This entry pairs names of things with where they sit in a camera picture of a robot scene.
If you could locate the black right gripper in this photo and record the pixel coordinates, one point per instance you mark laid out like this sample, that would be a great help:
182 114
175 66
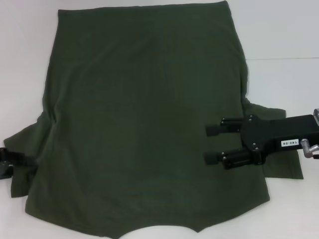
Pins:
271 134

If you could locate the dark green shirt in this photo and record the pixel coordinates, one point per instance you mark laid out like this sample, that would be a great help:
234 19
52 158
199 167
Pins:
149 99

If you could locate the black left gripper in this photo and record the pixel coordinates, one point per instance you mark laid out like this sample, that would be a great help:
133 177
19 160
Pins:
5 171

